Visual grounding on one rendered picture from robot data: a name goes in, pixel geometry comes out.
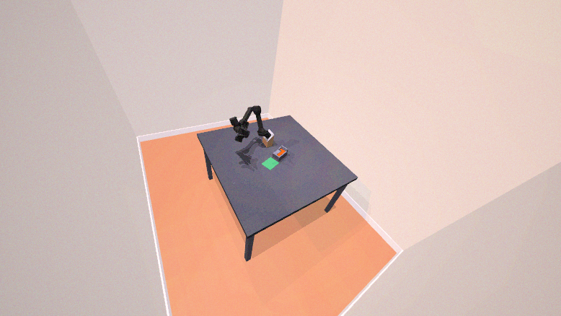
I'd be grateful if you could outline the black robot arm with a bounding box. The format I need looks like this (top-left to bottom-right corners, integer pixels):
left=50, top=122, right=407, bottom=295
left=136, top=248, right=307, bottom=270
left=229, top=105, right=271, bottom=139

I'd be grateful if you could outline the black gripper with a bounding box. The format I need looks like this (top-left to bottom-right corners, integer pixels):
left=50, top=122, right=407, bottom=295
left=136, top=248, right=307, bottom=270
left=235, top=120, right=249, bottom=142

